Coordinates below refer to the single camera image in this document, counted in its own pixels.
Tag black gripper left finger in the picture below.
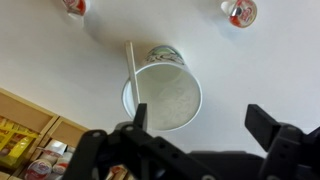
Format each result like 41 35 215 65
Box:
62 103 222 180

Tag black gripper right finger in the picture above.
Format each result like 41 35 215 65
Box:
244 103 320 180

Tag white paper-wrapped straw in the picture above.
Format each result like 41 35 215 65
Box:
124 40 142 115

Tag patterned paper cup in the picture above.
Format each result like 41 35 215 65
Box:
120 44 204 132

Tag small red-lid creamer cup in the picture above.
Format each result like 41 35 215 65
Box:
220 0 259 29

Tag red-lid creamer cups pile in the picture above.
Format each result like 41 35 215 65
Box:
23 139 76 180

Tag wooden condiment organizer rack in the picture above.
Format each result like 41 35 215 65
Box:
0 87 134 180

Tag bright yellow sachets pile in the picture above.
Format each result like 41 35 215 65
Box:
0 116 40 168

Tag red white snack wrapper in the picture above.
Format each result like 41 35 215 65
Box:
61 0 91 18

